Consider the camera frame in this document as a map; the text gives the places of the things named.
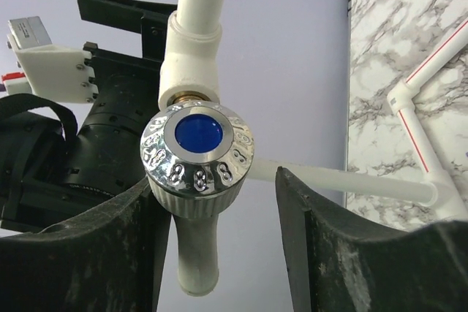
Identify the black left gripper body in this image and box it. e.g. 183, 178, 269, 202
1, 43, 164, 232

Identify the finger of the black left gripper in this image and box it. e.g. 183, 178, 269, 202
77, 0, 177, 62

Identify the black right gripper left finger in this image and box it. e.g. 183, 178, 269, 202
1, 179, 170, 311

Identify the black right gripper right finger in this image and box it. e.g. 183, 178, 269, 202
275, 167, 467, 311

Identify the white pipe frame with fittings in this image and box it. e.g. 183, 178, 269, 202
157, 0, 468, 224

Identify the white plastic water faucet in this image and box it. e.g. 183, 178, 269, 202
140, 100, 254, 297

